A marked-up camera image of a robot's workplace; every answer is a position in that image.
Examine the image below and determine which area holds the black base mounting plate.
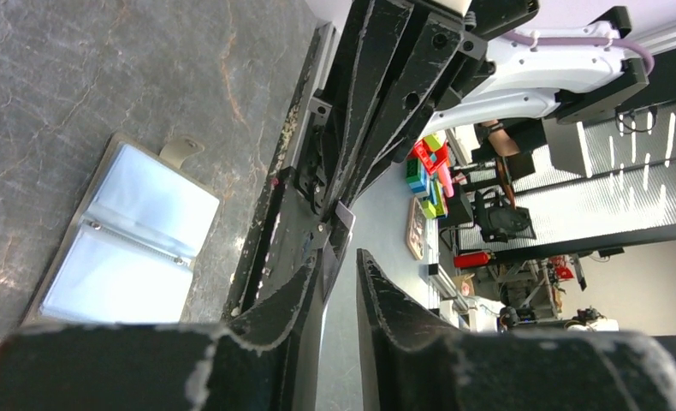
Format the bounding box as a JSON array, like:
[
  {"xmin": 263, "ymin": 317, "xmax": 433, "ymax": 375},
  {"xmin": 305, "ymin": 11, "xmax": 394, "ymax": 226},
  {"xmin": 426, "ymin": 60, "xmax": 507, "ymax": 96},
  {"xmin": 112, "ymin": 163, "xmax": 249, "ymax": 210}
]
[{"xmin": 222, "ymin": 22, "xmax": 340, "ymax": 321}]

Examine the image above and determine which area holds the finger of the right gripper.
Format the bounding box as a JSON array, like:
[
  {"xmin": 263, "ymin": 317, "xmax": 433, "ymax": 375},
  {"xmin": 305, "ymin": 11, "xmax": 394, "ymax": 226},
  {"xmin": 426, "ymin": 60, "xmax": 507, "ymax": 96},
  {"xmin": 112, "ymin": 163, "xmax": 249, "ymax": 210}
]
[
  {"xmin": 315, "ymin": 1, "xmax": 416, "ymax": 216},
  {"xmin": 343, "ymin": 11, "xmax": 466, "ymax": 208}
]

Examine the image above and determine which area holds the colourful toy block stack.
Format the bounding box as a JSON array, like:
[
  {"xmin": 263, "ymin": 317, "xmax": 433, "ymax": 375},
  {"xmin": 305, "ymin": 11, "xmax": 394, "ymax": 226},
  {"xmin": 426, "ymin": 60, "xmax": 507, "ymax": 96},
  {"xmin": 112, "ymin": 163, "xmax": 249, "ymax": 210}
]
[{"xmin": 405, "ymin": 134, "xmax": 454, "ymax": 219}]

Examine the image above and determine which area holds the black office chair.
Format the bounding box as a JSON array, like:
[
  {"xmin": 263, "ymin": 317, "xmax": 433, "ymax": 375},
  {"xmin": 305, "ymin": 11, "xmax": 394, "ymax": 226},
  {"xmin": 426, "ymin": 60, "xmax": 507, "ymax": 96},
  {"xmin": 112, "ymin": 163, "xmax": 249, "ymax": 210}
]
[{"xmin": 472, "ymin": 190, "xmax": 537, "ymax": 243}]

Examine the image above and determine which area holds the grey card holder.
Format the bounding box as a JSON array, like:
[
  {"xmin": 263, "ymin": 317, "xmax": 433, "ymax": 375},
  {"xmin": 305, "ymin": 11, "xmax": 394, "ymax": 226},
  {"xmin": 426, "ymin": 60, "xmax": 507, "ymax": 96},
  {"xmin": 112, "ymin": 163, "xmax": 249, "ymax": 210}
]
[{"xmin": 23, "ymin": 133, "xmax": 220, "ymax": 325}]

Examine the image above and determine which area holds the red fire extinguisher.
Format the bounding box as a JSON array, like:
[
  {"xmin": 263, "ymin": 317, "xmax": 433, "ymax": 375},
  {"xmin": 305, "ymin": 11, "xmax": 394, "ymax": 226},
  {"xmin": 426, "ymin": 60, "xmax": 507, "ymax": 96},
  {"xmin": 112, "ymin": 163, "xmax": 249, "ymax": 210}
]
[{"xmin": 453, "ymin": 251, "xmax": 494, "ymax": 270}]

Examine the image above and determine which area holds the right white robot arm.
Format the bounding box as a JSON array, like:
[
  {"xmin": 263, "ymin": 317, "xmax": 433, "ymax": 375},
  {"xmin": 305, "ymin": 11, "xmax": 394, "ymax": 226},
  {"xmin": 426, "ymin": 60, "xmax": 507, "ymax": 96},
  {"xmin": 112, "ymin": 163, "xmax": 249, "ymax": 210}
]
[{"xmin": 298, "ymin": 1, "xmax": 655, "ymax": 215}]

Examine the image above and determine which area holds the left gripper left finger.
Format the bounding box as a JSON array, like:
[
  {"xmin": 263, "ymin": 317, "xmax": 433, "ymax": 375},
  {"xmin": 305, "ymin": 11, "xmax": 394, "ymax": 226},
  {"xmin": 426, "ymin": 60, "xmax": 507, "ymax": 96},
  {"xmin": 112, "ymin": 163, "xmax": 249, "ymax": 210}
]
[{"xmin": 0, "ymin": 251, "xmax": 322, "ymax": 410}]

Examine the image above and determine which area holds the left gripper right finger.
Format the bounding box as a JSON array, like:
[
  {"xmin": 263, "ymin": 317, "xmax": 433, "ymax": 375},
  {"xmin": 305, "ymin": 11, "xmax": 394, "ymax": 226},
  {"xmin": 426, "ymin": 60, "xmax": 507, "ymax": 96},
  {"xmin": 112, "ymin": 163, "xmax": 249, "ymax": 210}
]
[{"xmin": 356, "ymin": 249, "xmax": 676, "ymax": 410}]

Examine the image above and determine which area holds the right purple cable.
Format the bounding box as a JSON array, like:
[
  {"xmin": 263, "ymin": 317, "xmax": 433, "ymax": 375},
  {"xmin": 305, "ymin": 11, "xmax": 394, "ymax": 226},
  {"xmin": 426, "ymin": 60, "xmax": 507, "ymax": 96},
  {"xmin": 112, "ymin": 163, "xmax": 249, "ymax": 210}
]
[{"xmin": 502, "ymin": 29, "xmax": 655, "ymax": 76}]

